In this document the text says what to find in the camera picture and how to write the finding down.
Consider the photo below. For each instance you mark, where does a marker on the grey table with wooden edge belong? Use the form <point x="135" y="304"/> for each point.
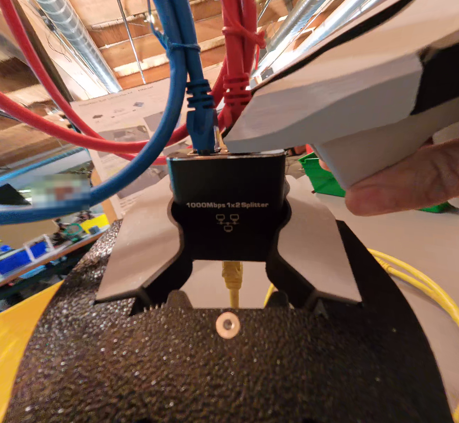
<point x="53" y="258"/>

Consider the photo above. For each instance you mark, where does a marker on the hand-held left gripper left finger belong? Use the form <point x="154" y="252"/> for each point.
<point x="143" y="251"/>

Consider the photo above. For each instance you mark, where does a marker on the green plastic bin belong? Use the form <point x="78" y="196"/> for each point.
<point x="319" y="179"/>

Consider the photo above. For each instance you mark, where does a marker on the blue plastic bin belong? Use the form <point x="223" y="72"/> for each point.
<point x="14" y="261"/>

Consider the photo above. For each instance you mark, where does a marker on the silver spiral air duct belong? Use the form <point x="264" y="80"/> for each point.
<point x="308" y="10"/>
<point x="71" y="28"/>

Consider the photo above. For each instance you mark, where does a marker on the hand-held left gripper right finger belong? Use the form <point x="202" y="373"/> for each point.
<point x="315" y="251"/>

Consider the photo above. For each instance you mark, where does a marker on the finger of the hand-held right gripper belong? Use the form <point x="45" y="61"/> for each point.
<point x="322" y="107"/>

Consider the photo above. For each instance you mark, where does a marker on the instruction sheet on stand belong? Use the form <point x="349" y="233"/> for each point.
<point x="107" y="207"/>

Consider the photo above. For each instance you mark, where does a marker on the black ethernet splitter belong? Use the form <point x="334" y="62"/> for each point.
<point x="229" y="186"/>

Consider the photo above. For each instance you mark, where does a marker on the printed instruction sheet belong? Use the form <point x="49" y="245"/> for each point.
<point x="125" y="114"/>

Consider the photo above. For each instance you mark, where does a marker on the person's right hand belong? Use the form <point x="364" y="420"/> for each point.
<point x="412" y="182"/>

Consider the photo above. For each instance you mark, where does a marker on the yellow plastic bin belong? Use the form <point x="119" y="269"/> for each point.
<point x="18" y="340"/>
<point x="95" y="224"/>

